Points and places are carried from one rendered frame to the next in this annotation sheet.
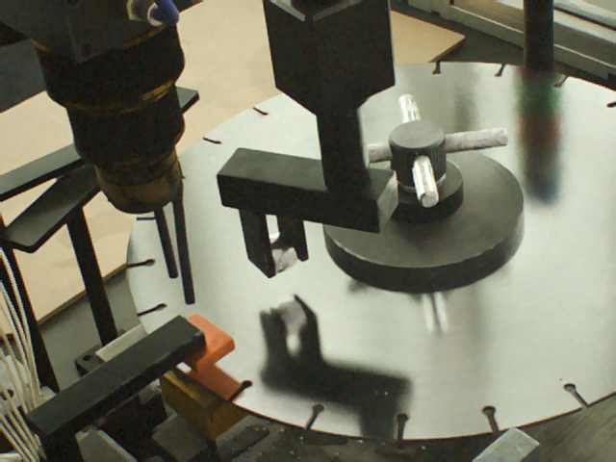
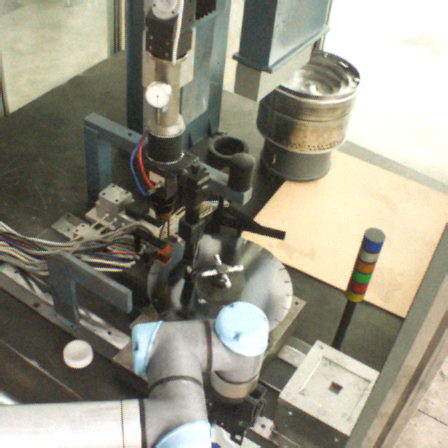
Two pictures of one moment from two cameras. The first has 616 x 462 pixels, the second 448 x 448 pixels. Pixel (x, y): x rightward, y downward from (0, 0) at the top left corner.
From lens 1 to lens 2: 1.15 m
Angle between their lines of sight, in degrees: 49
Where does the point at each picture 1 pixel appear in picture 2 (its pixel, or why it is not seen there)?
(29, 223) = (221, 219)
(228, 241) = (206, 251)
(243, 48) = (389, 262)
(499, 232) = (210, 296)
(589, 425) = not seen: hidden behind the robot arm
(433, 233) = (207, 284)
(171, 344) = (158, 243)
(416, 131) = (223, 268)
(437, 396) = (159, 291)
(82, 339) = not seen: hidden behind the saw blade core
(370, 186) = (187, 257)
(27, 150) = (318, 223)
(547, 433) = not seen: hidden behind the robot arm
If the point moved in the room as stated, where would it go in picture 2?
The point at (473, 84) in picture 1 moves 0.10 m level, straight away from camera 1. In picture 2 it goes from (281, 289) to (322, 286)
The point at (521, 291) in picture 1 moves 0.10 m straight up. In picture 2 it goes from (194, 303) to (197, 272)
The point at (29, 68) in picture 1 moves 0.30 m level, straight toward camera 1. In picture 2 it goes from (230, 194) to (118, 233)
